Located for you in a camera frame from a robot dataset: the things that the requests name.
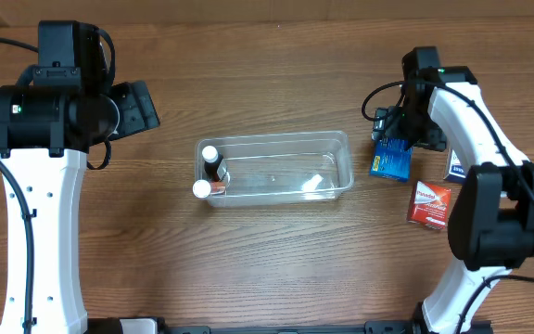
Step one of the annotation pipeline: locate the white and blue box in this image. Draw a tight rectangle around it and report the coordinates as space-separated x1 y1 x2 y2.
443 148 466 184

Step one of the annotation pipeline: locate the red Panadol box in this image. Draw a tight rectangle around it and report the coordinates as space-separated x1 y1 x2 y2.
407 181 451 230

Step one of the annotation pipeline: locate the black bottle white cap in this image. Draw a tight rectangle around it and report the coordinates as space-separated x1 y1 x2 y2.
201 146 227 182

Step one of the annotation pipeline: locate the orange tube white cap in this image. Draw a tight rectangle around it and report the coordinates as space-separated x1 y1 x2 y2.
192 179 226 199

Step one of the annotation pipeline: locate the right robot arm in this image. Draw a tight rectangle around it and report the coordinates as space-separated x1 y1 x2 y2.
365 46 534 334

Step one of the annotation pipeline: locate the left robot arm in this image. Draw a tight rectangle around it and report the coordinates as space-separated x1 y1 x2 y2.
0 20 163 333

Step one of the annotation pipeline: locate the clear plastic container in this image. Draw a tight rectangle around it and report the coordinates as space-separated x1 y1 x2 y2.
195 131 354 208

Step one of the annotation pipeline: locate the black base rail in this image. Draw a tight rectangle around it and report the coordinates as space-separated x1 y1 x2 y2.
85 317 428 334

